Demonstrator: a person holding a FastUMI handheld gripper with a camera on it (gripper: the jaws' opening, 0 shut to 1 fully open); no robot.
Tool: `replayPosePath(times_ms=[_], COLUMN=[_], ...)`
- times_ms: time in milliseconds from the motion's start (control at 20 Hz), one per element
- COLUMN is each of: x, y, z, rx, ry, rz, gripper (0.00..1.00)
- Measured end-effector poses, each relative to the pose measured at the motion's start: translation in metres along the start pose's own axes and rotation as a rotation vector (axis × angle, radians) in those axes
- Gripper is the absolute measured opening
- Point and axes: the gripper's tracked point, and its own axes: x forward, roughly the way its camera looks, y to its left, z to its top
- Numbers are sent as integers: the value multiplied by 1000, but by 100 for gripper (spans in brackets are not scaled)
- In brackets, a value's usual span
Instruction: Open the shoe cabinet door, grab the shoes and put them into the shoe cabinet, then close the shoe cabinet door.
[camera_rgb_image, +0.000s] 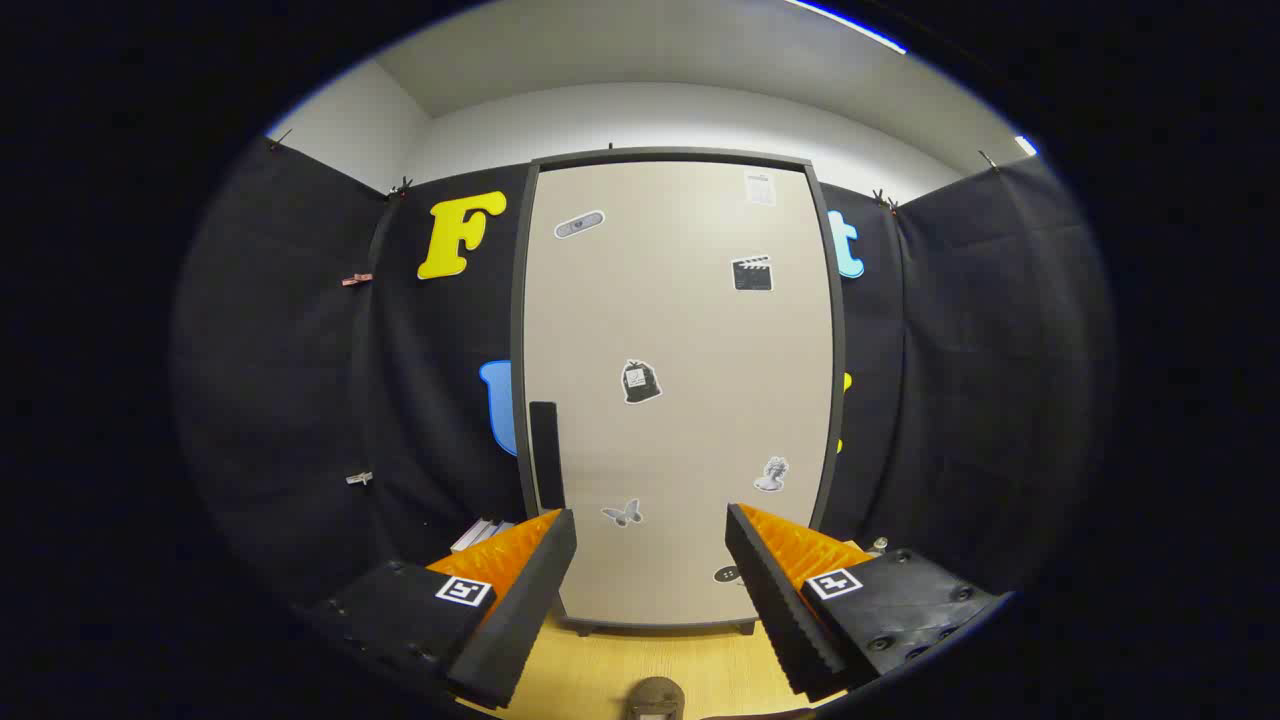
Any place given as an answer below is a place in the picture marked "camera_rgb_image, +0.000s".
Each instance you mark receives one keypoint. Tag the black backdrop cloth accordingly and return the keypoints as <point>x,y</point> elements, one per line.
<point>280,380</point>

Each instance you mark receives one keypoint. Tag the ceiling light strip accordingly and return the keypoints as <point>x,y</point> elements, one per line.
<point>1026,146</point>

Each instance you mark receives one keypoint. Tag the brown fuzzy shoe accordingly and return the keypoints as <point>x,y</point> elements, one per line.
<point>655,692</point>

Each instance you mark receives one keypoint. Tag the beige shoe cabinet door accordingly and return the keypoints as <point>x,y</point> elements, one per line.
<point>680,330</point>

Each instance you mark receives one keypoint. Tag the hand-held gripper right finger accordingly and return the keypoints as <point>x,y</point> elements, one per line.
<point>780,610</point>

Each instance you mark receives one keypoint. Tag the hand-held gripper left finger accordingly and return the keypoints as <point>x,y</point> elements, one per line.
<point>520,610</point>

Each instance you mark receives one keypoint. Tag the grey shoe cabinet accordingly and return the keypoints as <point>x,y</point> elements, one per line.
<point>670,154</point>

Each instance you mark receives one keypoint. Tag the yellow-spined book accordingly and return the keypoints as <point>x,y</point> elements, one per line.
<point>470,538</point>

